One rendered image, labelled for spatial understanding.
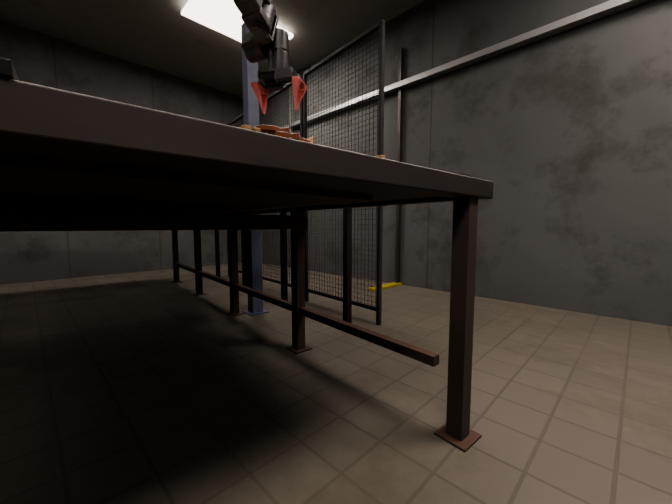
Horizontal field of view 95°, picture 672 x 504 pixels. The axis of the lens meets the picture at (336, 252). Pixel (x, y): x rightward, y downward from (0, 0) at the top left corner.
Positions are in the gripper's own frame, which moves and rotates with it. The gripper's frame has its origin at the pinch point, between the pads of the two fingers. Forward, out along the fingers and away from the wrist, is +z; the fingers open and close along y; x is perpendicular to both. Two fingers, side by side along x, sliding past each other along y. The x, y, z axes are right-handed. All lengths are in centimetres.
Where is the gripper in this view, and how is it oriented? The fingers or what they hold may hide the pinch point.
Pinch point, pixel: (279, 108)
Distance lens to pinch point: 96.1
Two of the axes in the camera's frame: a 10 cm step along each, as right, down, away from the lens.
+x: -2.4, 1.0, -9.7
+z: 0.1, 9.9, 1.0
